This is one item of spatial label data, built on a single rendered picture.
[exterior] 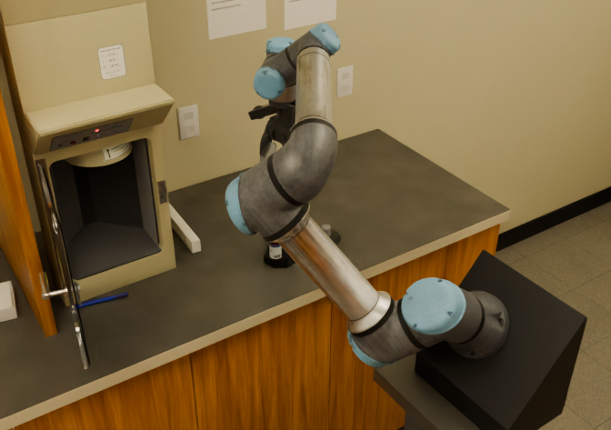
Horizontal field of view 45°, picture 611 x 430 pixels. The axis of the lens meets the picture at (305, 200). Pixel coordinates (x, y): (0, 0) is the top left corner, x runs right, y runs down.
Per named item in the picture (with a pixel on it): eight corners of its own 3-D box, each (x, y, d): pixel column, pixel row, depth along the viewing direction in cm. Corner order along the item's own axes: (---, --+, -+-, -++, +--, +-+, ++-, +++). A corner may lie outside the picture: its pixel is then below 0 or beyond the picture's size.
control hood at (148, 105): (31, 152, 171) (22, 113, 166) (160, 119, 186) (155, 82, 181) (45, 173, 163) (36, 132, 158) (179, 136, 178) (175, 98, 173)
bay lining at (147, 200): (45, 235, 211) (20, 125, 192) (131, 209, 223) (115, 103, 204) (72, 280, 194) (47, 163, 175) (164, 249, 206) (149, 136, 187)
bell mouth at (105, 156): (54, 145, 194) (50, 127, 191) (117, 129, 202) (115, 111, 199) (75, 174, 181) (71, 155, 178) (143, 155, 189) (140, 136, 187)
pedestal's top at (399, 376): (565, 405, 172) (567, 394, 170) (466, 470, 157) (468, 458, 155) (466, 329, 195) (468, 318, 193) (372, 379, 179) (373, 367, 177)
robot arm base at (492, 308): (523, 322, 158) (503, 313, 151) (477, 374, 161) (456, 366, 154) (477, 279, 168) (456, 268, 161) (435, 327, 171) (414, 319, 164)
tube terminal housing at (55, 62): (38, 260, 214) (-24, -3, 173) (143, 226, 229) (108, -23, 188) (65, 307, 196) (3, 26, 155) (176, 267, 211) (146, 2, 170)
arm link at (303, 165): (316, 151, 130) (315, 7, 165) (270, 180, 135) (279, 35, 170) (356, 187, 136) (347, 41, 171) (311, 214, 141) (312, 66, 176)
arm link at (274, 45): (260, 45, 175) (269, 34, 183) (262, 88, 181) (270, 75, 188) (293, 47, 174) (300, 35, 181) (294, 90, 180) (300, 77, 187)
